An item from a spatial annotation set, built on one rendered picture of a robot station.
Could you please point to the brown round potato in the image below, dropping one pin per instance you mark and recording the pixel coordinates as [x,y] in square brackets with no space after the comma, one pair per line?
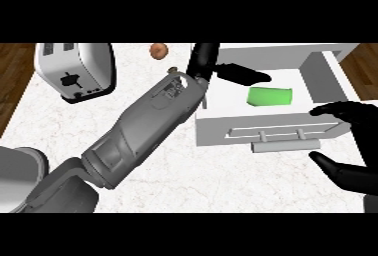
[158,51]

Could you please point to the silver toaster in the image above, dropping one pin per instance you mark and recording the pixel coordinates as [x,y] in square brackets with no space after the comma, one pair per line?
[89,66]

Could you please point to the small brown object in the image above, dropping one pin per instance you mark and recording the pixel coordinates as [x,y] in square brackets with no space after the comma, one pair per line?
[172,69]

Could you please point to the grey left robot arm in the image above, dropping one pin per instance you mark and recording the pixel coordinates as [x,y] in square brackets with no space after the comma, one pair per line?
[142,126]

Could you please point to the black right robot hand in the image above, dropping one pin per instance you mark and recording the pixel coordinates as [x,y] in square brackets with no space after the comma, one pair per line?
[366,133]

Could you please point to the green cup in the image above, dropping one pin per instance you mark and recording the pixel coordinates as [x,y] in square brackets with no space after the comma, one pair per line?
[269,96]

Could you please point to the white open drawer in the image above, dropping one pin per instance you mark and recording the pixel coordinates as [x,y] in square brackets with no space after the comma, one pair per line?
[226,100]

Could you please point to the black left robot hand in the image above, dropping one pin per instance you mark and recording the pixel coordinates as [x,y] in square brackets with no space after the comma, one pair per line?
[203,60]

